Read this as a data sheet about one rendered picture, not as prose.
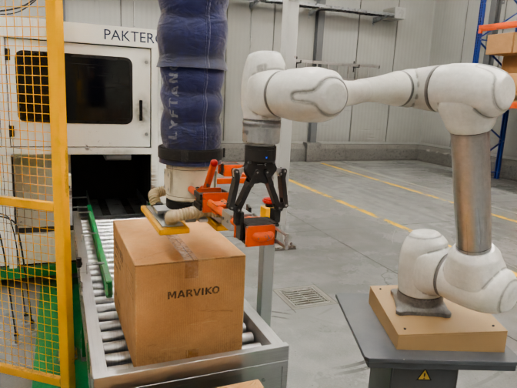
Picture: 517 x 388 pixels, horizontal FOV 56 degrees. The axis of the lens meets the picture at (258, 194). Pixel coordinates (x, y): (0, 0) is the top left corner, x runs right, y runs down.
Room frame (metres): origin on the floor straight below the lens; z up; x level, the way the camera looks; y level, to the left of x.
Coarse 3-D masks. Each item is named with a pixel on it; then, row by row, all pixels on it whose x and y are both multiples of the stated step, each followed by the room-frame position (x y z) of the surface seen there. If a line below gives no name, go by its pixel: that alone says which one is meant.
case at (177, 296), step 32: (128, 224) 2.01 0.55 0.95; (192, 224) 2.06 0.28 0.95; (128, 256) 1.65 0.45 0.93; (160, 256) 1.62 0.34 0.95; (192, 256) 1.64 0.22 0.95; (224, 256) 1.65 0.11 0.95; (128, 288) 1.65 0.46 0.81; (160, 288) 1.56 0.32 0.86; (192, 288) 1.61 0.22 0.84; (224, 288) 1.65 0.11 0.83; (128, 320) 1.66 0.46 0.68; (160, 320) 1.56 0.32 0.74; (192, 320) 1.61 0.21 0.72; (224, 320) 1.65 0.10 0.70; (160, 352) 1.56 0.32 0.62; (192, 352) 1.61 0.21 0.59; (224, 352) 1.66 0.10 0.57
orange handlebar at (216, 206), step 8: (192, 192) 1.54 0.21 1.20; (208, 200) 1.40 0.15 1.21; (224, 200) 1.40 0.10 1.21; (216, 208) 1.32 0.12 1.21; (248, 216) 1.23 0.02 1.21; (232, 224) 1.20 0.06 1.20; (256, 232) 1.09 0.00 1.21; (264, 232) 1.09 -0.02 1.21; (272, 232) 1.10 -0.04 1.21; (256, 240) 1.08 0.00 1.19; (264, 240) 1.08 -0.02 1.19
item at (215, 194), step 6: (198, 192) 1.43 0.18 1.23; (204, 192) 1.47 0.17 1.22; (210, 192) 1.47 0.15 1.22; (216, 192) 1.42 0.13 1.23; (222, 192) 1.43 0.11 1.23; (198, 198) 1.41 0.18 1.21; (204, 198) 1.40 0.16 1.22; (210, 198) 1.41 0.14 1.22; (216, 198) 1.42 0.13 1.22; (222, 198) 1.43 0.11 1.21; (198, 204) 1.42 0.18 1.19; (204, 204) 1.40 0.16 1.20; (204, 210) 1.40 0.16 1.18; (210, 210) 1.41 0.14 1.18
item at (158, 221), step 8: (144, 208) 1.74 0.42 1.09; (152, 208) 1.73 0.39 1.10; (152, 216) 1.63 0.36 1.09; (160, 216) 1.61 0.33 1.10; (152, 224) 1.57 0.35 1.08; (160, 224) 1.53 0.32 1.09; (176, 224) 1.53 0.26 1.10; (184, 224) 1.55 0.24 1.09; (160, 232) 1.47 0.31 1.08; (168, 232) 1.48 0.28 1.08; (176, 232) 1.49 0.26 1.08; (184, 232) 1.50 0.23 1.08
